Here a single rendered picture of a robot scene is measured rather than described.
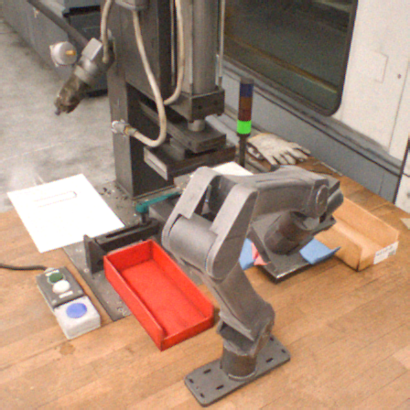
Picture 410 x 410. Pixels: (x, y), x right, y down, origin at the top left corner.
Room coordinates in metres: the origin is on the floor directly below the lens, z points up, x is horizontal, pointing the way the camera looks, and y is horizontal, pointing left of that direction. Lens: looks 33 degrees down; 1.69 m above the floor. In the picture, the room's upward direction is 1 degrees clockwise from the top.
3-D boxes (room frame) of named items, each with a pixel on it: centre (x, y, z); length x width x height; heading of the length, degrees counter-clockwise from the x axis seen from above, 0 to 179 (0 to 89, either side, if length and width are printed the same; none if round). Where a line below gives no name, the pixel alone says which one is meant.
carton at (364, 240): (1.07, -0.32, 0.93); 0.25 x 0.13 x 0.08; 34
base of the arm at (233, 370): (0.65, -0.06, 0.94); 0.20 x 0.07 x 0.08; 124
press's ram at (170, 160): (1.12, 0.08, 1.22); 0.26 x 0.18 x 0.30; 34
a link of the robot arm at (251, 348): (0.66, -0.06, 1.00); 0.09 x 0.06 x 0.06; 49
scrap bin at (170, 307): (0.82, 0.10, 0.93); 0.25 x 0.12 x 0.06; 34
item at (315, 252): (1.00, -0.23, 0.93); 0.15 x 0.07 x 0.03; 36
